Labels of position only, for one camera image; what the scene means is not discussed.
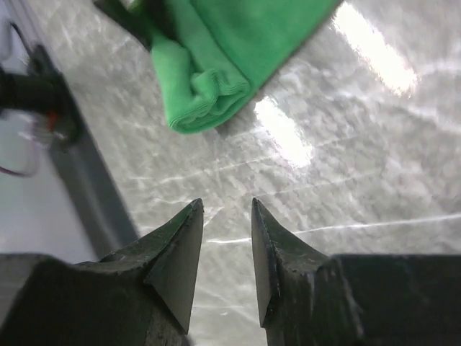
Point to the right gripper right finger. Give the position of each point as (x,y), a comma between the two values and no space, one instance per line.
(291,277)

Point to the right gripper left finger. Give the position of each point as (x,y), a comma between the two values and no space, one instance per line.
(171,254)

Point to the green towel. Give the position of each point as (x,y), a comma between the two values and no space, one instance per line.
(222,53)

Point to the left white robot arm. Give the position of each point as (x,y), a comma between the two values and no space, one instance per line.
(44,90)

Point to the aluminium rail frame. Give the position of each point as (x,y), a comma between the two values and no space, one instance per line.
(77,159)

